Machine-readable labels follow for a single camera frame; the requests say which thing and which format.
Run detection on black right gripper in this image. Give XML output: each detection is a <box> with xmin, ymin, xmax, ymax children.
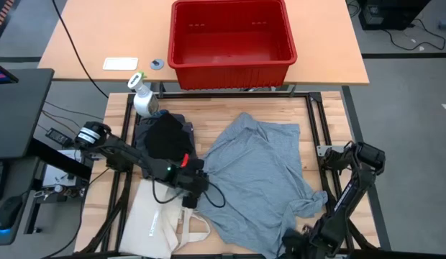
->
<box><xmin>280</xmin><ymin>224</ymin><xmax>336</xmax><ymax>259</ymax></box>

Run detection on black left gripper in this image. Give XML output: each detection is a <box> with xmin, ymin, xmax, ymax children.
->
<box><xmin>170</xmin><ymin>158</ymin><xmax>210</xmax><ymax>209</ymax></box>

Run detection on black garment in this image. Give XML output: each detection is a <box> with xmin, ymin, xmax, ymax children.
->
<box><xmin>143</xmin><ymin>113</ymin><xmax>195</xmax><ymax>163</ymax></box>

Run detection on small light grey cloth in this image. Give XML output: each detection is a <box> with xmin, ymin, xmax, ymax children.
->
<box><xmin>196</xmin><ymin>112</ymin><xmax>329</xmax><ymax>259</ymax></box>

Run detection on dark grey garment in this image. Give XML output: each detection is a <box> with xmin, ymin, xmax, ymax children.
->
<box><xmin>135</xmin><ymin>113</ymin><xmax>199</xmax><ymax>179</ymax></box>

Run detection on red plastic laundry bin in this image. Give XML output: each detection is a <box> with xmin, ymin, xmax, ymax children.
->
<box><xmin>168</xmin><ymin>0</ymin><xmax>299</xmax><ymax>91</ymax></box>

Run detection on white canvas tote bag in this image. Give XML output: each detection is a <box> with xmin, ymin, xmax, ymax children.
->
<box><xmin>118</xmin><ymin>178</ymin><xmax>212</xmax><ymax>257</ymax></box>

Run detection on white spray bottle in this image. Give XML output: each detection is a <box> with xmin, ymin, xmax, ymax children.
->
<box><xmin>127</xmin><ymin>71</ymin><xmax>161</xmax><ymax>119</ymax></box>

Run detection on white rectangular pad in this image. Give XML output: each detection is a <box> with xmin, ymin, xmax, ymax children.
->
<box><xmin>102</xmin><ymin>57</ymin><xmax>140</xmax><ymax>71</ymax></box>

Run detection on black power adapter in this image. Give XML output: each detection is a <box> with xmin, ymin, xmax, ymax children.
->
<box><xmin>45</xmin><ymin>128</ymin><xmax>71</xmax><ymax>147</ymax></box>

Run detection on light orange desk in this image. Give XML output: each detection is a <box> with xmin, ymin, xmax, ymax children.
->
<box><xmin>38</xmin><ymin>0</ymin><xmax>370</xmax><ymax>86</ymax></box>

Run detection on dark grey flat panel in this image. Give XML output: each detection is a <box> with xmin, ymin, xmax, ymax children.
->
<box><xmin>0</xmin><ymin>68</ymin><xmax>55</xmax><ymax>161</ymax></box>

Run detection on black computer mouse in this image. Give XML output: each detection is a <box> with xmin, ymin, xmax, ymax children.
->
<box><xmin>0</xmin><ymin>196</ymin><xmax>24</xmax><ymax>231</ymax></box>

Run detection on grey workstation desk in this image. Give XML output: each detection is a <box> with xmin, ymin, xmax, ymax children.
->
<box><xmin>0</xmin><ymin>158</ymin><xmax>42</xmax><ymax>249</ymax></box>

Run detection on computer monitor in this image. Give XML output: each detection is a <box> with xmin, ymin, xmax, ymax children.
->
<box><xmin>0</xmin><ymin>60</ymin><xmax>19</xmax><ymax>86</ymax></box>

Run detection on orange black striped strip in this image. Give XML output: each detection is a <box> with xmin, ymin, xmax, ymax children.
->
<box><xmin>0</xmin><ymin>0</ymin><xmax>16</xmax><ymax>39</ymax></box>

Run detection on black computer case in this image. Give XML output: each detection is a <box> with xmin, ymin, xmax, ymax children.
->
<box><xmin>358</xmin><ymin>0</ymin><xmax>432</xmax><ymax>32</ymax></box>

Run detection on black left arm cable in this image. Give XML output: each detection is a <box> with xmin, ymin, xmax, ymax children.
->
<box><xmin>150</xmin><ymin>178</ymin><xmax>227</xmax><ymax>209</ymax></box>

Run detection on black aluminium rig frame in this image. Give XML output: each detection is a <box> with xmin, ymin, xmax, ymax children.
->
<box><xmin>78</xmin><ymin>91</ymin><xmax>384</xmax><ymax>259</ymax></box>

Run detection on long black desk cable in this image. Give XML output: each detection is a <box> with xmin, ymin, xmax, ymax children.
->
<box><xmin>51</xmin><ymin>0</ymin><xmax>109</xmax><ymax>99</ymax></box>

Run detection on black floor cable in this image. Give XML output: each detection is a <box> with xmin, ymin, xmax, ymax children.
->
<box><xmin>383</xmin><ymin>17</ymin><xmax>446</xmax><ymax>51</ymax></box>

